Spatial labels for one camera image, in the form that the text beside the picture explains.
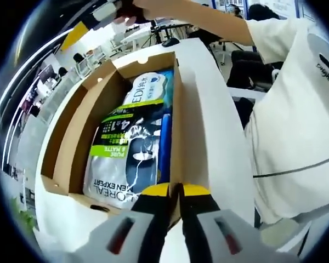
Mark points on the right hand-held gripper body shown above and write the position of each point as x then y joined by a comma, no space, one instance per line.
129,8

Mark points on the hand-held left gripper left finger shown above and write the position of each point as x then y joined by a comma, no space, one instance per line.
126,235

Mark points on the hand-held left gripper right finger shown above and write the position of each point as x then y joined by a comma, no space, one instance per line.
216,235

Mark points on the white blue wet wipes pack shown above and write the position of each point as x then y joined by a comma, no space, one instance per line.
148,87

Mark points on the silver green facial pack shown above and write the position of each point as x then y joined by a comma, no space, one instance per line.
120,153

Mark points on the blue tissue pack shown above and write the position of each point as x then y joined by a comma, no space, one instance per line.
164,148

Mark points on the brown cardboard shoe box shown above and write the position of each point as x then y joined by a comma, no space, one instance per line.
71,142

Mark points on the person's right hand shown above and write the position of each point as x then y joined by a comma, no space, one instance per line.
153,9

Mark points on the black tripod stand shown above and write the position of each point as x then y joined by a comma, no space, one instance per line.
164,33

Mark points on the potted green plant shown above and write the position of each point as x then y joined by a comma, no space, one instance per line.
23,219

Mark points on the white chest-worn device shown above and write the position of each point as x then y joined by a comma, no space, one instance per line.
318,46

